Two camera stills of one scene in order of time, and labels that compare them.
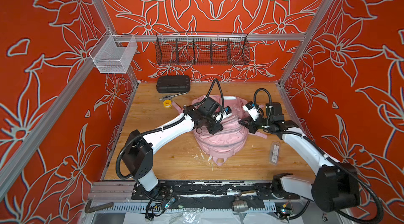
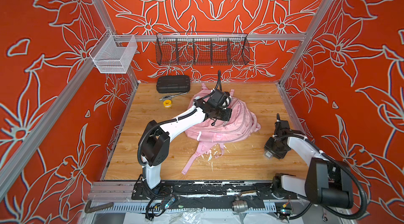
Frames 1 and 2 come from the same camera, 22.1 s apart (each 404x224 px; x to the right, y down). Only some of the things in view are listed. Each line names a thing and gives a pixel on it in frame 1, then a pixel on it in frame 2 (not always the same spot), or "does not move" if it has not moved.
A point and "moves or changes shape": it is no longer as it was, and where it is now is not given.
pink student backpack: x=232 y=139 moves or changes shape
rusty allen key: x=88 y=209 does not move
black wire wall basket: x=197 y=48 does not move
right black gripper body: x=261 y=122 -> x=279 y=150
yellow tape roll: x=167 y=103 does not move
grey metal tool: x=168 y=97 does not move
